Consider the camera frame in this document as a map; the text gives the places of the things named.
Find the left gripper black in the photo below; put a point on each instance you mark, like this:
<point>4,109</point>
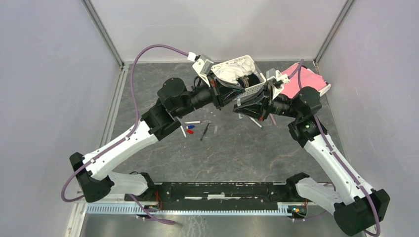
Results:
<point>221,94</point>

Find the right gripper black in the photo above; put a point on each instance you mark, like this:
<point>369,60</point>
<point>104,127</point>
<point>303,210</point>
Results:
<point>260,107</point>

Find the white plastic basket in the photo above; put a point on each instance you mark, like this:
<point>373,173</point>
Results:
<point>253,89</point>

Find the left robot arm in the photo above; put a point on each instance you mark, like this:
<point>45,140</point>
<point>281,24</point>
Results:
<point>94,171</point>

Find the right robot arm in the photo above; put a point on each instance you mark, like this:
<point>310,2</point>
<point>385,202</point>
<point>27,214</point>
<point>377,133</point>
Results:
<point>355,205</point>

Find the black pen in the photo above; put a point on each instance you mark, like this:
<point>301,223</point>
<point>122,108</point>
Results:
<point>205,131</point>

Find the white marker pen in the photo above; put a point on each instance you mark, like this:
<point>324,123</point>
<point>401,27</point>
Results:
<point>183,132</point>

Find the white cloth in basket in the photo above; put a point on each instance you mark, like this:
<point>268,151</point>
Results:
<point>230,73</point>

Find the black cloth in basket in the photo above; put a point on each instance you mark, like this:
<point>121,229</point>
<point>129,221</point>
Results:
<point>248,81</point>

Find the red tipped white marker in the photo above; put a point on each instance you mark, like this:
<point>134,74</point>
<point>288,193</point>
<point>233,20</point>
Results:
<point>193,122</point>

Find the pink folded cloth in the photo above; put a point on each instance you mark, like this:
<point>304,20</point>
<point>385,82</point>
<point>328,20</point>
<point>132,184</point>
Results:
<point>292,88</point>

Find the white folded cloth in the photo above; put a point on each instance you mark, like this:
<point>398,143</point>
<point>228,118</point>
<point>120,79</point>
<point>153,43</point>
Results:
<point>307,78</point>

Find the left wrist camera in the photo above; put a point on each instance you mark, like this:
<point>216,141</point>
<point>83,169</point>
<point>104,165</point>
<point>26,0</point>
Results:
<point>202,65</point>

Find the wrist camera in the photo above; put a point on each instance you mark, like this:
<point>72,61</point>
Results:
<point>202,65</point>
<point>276,82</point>

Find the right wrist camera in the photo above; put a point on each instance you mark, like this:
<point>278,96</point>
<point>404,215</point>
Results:
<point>276,82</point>

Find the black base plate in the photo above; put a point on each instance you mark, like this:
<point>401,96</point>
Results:
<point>219,196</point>

